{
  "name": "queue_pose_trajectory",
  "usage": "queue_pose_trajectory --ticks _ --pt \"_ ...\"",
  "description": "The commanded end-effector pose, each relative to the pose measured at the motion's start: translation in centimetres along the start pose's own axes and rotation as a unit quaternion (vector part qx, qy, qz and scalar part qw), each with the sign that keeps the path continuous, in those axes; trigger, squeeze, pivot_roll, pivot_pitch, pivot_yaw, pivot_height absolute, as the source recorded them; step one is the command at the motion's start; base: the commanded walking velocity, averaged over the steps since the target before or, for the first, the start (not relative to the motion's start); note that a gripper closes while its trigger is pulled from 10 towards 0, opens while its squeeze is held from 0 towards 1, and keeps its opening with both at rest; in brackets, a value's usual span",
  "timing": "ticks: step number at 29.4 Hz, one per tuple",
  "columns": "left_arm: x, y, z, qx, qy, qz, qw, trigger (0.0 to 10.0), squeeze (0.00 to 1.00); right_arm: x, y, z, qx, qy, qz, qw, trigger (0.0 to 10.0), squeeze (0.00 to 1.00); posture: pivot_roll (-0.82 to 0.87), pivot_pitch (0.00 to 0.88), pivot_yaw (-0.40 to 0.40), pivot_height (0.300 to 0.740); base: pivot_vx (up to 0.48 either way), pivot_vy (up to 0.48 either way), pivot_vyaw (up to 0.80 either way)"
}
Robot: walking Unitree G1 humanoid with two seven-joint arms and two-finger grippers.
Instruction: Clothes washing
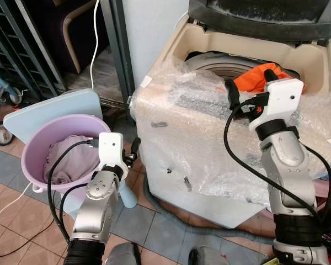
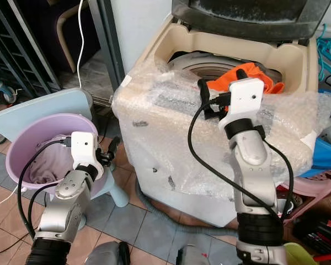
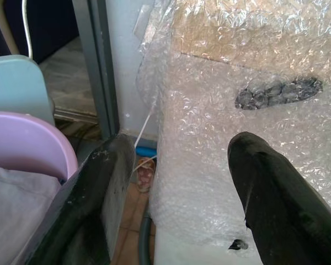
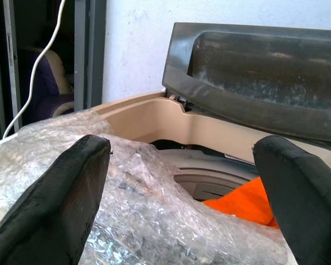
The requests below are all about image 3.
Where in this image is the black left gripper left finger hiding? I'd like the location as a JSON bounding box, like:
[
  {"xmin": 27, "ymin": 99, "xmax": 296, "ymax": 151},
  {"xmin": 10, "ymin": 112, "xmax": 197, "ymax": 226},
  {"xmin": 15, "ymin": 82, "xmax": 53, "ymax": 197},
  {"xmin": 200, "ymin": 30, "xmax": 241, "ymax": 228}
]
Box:
[{"xmin": 24, "ymin": 132, "xmax": 136, "ymax": 265}]

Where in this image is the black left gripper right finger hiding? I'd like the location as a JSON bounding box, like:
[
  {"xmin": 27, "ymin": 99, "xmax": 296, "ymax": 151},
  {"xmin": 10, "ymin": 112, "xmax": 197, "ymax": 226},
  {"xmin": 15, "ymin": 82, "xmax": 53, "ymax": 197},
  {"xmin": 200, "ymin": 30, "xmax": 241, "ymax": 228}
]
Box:
[{"xmin": 227, "ymin": 131, "xmax": 331, "ymax": 265}]

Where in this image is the bubble wrapped washing machine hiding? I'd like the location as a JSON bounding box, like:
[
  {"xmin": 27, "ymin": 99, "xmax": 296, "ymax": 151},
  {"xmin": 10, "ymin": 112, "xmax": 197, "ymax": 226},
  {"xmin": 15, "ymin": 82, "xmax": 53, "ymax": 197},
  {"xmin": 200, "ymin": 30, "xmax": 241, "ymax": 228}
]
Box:
[{"xmin": 134, "ymin": 0, "xmax": 331, "ymax": 265}]

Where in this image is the pink patterned slipper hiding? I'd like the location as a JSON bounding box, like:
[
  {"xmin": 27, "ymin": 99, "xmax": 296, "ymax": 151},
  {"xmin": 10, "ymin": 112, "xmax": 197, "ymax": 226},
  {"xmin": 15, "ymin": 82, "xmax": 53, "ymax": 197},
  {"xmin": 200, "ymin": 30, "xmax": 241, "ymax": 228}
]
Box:
[{"xmin": 137, "ymin": 157, "xmax": 156, "ymax": 193}]

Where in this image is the blue plastic piece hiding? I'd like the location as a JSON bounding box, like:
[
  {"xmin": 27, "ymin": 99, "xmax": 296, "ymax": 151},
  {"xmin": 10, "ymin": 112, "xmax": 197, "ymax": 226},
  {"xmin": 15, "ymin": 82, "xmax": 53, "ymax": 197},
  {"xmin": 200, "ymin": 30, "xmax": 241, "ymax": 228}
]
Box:
[{"xmin": 135, "ymin": 146, "xmax": 157, "ymax": 157}]

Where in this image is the lilac cloth garment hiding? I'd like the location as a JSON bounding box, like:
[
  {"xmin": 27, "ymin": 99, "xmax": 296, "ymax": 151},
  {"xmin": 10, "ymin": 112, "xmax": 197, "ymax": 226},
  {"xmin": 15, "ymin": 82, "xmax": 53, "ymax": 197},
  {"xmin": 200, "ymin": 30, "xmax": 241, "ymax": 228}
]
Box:
[{"xmin": 0, "ymin": 167, "xmax": 63, "ymax": 265}]

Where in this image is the pink plastic basin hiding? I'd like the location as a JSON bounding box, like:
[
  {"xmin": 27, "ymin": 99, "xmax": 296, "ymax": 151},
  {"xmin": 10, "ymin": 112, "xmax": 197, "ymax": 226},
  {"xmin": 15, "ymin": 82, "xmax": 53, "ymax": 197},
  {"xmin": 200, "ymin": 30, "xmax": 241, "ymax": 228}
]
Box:
[{"xmin": 0, "ymin": 111, "xmax": 79, "ymax": 180}]

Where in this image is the light blue plastic chair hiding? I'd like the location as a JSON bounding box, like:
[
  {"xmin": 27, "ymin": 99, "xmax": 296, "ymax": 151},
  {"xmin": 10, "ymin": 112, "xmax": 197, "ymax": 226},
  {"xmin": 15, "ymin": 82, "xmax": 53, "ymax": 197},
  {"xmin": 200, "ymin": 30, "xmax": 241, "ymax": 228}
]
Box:
[{"xmin": 0, "ymin": 54, "xmax": 55, "ymax": 128}]

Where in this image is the grey drain hose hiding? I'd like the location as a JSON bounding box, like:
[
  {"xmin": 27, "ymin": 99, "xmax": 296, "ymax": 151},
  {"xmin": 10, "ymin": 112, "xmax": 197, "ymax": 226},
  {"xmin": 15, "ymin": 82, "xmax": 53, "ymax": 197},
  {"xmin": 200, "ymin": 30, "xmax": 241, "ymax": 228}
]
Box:
[{"xmin": 139, "ymin": 211, "xmax": 155, "ymax": 265}]

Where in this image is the white string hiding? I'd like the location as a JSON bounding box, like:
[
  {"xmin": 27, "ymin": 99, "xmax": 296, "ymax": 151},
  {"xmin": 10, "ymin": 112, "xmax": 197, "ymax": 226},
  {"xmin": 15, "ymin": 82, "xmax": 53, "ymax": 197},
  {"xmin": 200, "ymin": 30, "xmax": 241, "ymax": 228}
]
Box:
[{"xmin": 131, "ymin": 100, "xmax": 157, "ymax": 174}]

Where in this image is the grey metal door frame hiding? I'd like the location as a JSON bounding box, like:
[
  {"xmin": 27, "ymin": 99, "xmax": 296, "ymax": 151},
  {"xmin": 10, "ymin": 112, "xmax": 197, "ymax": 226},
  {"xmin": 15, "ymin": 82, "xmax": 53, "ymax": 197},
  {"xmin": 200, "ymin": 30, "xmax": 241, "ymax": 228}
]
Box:
[{"xmin": 71, "ymin": 0, "xmax": 121, "ymax": 140}]

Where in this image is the white thin cable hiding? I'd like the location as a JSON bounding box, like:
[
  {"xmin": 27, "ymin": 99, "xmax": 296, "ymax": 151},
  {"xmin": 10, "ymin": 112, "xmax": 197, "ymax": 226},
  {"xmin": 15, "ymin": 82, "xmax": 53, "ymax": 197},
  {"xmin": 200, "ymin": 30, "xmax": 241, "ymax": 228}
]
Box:
[{"xmin": 21, "ymin": 0, "xmax": 34, "ymax": 60}]

